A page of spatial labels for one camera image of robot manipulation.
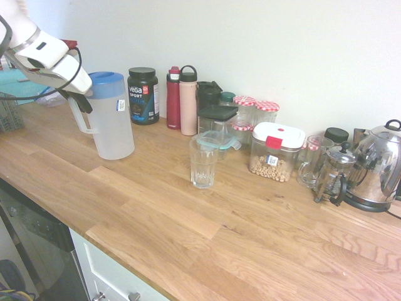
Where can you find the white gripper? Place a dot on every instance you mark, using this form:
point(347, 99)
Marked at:
point(72, 75)

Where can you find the translucent pitcher with blue lid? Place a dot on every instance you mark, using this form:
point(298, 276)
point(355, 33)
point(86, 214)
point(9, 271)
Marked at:
point(109, 125)

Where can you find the red water bottle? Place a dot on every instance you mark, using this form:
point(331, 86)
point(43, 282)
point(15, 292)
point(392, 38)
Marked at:
point(173, 103)

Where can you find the pink water bottle black lid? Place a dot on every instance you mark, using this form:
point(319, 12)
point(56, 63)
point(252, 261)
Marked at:
point(188, 106)

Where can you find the clear zip bag blue seal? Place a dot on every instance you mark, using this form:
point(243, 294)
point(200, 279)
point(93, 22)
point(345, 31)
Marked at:
point(53, 101)

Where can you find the black Vega protein tub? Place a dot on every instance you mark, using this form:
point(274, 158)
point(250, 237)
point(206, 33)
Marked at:
point(143, 97)

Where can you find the grey plastic basket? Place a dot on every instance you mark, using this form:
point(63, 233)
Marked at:
point(9, 113)

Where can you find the teal bread box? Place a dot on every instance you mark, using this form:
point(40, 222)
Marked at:
point(12, 81)

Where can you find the black shaker bottle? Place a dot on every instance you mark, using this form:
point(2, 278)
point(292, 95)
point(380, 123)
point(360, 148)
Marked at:
point(206, 92)

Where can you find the clear faceted drinking glass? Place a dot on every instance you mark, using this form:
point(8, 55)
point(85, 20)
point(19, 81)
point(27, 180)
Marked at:
point(203, 166)

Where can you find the clear bottle green lid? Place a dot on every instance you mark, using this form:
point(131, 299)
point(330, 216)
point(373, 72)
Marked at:
point(227, 98)

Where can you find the glass container teal clip lid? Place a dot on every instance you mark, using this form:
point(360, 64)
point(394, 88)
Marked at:
point(225, 142)

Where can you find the black dishwasher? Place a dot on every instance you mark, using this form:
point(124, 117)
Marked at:
point(40, 244)

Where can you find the short jar red checkered lid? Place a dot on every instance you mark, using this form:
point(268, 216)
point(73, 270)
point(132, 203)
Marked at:
point(313, 147)
point(242, 131)

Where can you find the tall jar red checkered lid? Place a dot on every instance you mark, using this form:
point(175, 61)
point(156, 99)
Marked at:
point(266, 111)
point(244, 106)

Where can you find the white cabinet drawer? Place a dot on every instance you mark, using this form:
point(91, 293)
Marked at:
point(106, 272)

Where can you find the dark bag on floor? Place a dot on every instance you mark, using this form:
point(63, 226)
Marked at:
point(12, 282)

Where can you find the cereal container white red lid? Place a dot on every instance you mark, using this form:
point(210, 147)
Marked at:
point(275, 147)

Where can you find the clear glass mug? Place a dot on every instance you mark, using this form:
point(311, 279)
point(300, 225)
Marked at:
point(310, 172)

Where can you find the jar with black lid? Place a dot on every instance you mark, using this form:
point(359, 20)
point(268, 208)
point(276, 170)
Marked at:
point(336, 135)

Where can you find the glass french press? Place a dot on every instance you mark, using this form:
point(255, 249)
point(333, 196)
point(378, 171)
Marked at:
point(333, 175)

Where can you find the chrome electric kettle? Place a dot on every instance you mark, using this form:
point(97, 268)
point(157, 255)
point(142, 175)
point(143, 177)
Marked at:
point(376, 169)

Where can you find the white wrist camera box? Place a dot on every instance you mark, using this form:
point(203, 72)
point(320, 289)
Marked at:
point(47, 50)

